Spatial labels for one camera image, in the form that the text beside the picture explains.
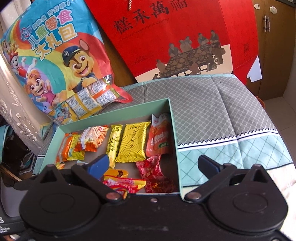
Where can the dark red foil packet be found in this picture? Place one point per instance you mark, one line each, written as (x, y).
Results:
(156, 182)

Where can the orange red snack pouch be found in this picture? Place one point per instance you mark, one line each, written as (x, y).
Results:
(159, 141)

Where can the yellow orange snack packet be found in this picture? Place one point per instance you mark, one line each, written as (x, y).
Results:
(116, 173)

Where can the wooden cabinet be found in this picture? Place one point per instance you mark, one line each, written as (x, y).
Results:
(276, 43)

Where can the narrow yellow snack bar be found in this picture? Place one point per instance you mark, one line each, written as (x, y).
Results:
(113, 144)

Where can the red yellow snack packet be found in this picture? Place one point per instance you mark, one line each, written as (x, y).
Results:
(124, 186)

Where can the beige embroidered curtain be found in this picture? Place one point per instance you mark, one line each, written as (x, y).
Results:
(19, 111)

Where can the patterned quilt cover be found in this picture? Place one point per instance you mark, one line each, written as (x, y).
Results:
(212, 115)

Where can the cartoon puppy snack bag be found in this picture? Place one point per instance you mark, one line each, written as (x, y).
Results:
(57, 53)

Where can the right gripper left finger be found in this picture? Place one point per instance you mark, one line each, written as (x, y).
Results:
(89, 176)

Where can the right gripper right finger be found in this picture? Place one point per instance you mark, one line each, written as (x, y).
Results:
(218, 175)

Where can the green cardboard tray box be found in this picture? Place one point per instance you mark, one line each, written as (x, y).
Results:
(134, 114)

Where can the yellow green candy packet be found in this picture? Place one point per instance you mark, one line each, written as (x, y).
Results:
(60, 166)

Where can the yellow snack packet blue label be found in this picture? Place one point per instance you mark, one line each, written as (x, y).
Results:
(75, 153)

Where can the orange white snack bag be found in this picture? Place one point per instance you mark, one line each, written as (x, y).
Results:
(92, 138)

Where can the yellow Winsun snack packet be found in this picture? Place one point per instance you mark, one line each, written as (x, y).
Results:
(132, 143)

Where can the red gift bag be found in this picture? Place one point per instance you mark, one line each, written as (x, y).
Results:
(158, 39)

